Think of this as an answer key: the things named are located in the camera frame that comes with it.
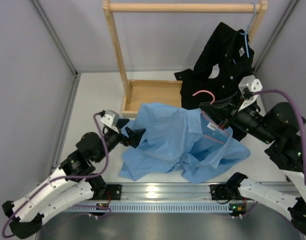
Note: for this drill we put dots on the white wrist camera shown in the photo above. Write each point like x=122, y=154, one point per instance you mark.
x=110, y=118
x=249, y=86

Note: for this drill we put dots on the slotted grey cable duct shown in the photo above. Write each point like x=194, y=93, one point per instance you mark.
x=164, y=207

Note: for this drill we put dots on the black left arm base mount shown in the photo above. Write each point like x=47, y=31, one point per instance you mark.
x=112, y=192

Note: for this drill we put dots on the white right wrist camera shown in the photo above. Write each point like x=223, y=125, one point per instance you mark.
x=249, y=86

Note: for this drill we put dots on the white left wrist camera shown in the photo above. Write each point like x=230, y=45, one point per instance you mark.
x=110, y=118

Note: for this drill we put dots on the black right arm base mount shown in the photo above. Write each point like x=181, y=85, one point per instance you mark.
x=224, y=193

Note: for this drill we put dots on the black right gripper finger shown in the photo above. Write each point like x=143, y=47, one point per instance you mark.
x=225, y=118
x=226, y=103

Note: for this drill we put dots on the blue wire hanger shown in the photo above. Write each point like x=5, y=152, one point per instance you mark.
x=249, y=32

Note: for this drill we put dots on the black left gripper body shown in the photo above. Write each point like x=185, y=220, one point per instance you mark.
x=112, y=139

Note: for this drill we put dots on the pink wire hanger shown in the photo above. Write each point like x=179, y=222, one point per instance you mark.
x=207, y=114

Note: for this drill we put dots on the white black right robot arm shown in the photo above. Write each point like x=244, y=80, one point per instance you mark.
x=281, y=183

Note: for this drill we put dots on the light blue shirt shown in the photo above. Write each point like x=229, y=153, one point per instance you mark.
x=180, y=140

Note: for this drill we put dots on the black shirt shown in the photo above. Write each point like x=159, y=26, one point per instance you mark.
x=226, y=58

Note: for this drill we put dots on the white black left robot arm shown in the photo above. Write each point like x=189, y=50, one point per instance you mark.
x=73, y=181

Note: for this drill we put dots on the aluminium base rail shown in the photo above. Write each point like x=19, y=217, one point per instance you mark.
x=166, y=191

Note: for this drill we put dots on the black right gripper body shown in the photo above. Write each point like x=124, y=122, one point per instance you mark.
x=252, y=121

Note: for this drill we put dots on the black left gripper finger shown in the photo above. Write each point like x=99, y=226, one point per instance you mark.
x=134, y=136
x=122, y=122

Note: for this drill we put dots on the wooden clothes rack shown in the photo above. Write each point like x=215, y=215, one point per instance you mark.
x=154, y=39

